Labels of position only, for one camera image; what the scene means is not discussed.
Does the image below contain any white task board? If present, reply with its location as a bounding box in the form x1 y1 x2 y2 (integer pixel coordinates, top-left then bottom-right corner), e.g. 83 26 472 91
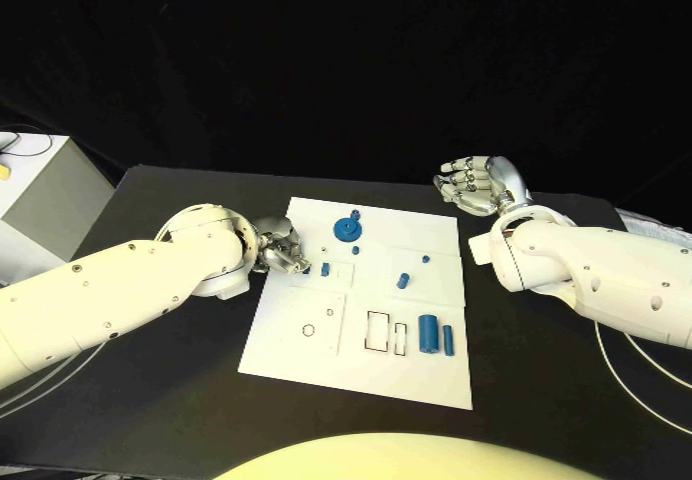
237 196 475 411

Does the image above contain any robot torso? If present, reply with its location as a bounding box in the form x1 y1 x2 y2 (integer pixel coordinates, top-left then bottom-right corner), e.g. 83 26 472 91
212 432 604 480

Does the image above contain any blue gear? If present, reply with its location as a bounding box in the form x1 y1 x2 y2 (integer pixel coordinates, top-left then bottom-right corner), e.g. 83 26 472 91
332 217 365 243

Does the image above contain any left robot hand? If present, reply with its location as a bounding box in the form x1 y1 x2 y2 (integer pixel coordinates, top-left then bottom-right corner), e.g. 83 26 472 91
250 215 313 275

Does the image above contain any white cloth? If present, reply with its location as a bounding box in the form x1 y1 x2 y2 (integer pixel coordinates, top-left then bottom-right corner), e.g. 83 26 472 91
615 208 692 251

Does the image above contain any white cabinet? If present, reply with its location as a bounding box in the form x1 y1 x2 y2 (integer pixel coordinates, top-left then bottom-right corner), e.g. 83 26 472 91
0 130 117 288

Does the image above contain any thick blue cylinder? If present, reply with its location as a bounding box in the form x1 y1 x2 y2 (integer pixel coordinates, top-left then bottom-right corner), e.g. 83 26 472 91
417 314 440 355

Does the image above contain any black cable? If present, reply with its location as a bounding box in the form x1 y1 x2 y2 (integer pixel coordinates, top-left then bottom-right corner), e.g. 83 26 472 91
0 123 55 158

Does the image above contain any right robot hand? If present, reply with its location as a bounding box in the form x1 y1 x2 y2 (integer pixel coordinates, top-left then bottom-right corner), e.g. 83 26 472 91
433 155 535 218

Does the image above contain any white cable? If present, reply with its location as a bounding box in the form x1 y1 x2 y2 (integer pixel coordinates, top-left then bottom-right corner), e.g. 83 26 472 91
593 320 692 436
622 331 692 390
0 342 104 410
0 346 109 420

